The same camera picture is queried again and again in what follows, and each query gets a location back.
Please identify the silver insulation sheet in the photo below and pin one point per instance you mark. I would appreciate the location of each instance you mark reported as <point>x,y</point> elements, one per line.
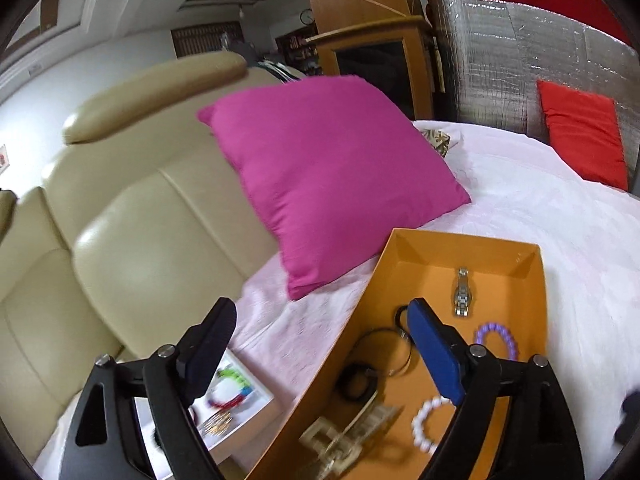
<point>490,60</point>

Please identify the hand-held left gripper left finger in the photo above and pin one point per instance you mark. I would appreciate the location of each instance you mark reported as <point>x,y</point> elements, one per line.
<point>210,355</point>

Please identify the dark lattice window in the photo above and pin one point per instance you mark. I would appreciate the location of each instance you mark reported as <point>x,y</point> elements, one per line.
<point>200,40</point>

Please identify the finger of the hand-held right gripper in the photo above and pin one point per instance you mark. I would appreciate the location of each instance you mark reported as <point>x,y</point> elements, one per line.
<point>629,420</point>

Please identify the round wall clock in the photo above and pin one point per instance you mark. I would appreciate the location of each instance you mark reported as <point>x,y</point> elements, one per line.
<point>308,17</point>

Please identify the orange cardboard box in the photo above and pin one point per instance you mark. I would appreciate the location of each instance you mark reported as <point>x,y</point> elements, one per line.
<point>520,300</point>

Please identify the beige leather sofa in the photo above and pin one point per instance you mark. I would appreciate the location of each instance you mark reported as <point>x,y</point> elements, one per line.
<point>125,240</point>

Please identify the white jewelry box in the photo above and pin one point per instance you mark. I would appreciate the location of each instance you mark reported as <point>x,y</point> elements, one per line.
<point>250,405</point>

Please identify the silver metal wristwatch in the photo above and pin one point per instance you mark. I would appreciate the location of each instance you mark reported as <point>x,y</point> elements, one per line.
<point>462,295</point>

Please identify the magenta cushion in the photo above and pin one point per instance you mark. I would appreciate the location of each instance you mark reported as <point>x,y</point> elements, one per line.
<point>330,170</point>

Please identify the dark bookshelf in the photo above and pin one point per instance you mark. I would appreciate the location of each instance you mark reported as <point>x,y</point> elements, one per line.
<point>297,50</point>

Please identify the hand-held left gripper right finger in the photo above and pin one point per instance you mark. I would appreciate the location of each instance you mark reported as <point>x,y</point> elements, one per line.
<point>430,350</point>

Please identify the thin black hair elastic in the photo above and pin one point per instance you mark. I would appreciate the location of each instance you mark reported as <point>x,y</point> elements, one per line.
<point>398,317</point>

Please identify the beige hair claw clip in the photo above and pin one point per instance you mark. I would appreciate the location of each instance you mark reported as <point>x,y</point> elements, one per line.
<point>345,435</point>

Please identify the thin gold bangles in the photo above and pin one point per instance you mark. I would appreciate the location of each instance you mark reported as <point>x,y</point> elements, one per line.
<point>217,421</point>

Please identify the wooden cabinet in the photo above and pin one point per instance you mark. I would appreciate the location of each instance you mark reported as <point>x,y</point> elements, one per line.
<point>365,25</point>

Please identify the red cushion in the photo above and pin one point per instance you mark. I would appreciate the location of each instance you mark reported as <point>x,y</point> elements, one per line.
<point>585,130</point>

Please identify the patterned cushion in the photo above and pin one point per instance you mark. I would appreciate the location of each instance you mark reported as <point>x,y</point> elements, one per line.
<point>440,139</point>

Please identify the dark wide bangle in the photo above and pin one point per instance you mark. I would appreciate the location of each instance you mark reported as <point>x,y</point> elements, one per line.
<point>407,360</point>

